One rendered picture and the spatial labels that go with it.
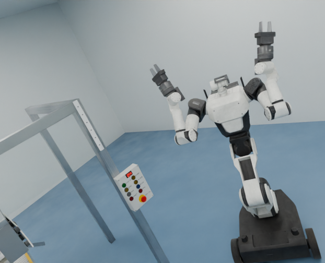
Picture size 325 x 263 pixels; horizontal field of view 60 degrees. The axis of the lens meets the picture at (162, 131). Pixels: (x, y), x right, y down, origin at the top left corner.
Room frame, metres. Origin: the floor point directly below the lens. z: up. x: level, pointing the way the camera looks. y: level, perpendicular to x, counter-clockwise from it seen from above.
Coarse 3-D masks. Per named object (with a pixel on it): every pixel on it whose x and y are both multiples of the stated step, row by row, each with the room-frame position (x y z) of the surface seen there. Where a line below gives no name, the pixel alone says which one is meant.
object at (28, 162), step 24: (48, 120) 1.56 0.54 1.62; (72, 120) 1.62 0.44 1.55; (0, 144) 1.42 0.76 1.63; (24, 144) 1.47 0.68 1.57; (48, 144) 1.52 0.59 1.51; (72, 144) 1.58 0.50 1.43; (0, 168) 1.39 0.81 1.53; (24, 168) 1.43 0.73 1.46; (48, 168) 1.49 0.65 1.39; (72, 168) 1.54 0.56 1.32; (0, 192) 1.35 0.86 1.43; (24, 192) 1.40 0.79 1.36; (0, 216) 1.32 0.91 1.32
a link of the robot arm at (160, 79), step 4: (160, 72) 1.82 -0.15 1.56; (164, 72) 1.83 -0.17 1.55; (156, 76) 1.85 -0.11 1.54; (160, 76) 1.82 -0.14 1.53; (164, 76) 1.83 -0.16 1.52; (156, 80) 1.86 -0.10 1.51; (160, 80) 1.83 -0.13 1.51; (164, 80) 1.82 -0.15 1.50; (156, 84) 1.87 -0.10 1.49; (160, 84) 1.83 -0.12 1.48; (164, 84) 1.80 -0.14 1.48; (168, 84) 1.80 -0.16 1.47; (160, 88) 1.81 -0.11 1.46; (164, 88) 1.80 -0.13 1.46
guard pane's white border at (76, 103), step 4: (76, 100) 1.66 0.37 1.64; (76, 104) 1.65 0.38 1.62; (76, 108) 1.65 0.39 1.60; (80, 108) 1.66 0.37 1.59; (80, 112) 1.65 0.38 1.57; (80, 116) 1.65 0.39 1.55; (84, 116) 1.66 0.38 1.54; (84, 120) 1.65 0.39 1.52; (88, 124) 1.66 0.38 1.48; (88, 128) 1.65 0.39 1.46; (92, 128) 1.66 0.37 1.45; (92, 132) 1.66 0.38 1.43; (92, 136) 1.65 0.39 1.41; (96, 136) 1.66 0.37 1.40; (96, 140) 1.65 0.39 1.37; (96, 144) 1.65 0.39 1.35; (100, 144) 1.66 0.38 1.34; (100, 148) 1.65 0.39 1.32
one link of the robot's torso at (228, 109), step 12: (216, 96) 1.84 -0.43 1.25; (228, 96) 1.75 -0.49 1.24; (240, 96) 1.71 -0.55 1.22; (216, 108) 1.75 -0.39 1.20; (228, 108) 1.72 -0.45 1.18; (240, 108) 1.70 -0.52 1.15; (216, 120) 1.76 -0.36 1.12; (228, 120) 1.73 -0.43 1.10; (240, 120) 1.71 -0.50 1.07; (228, 132) 1.76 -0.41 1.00; (240, 132) 1.74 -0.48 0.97
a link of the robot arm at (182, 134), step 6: (180, 114) 1.73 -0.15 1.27; (174, 120) 1.73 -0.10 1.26; (180, 120) 1.71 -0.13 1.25; (174, 126) 1.72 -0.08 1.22; (180, 126) 1.68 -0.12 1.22; (180, 132) 1.67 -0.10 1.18; (186, 132) 1.65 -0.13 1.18; (180, 138) 1.67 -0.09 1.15; (186, 138) 1.65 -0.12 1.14; (180, 144) 1.70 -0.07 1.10
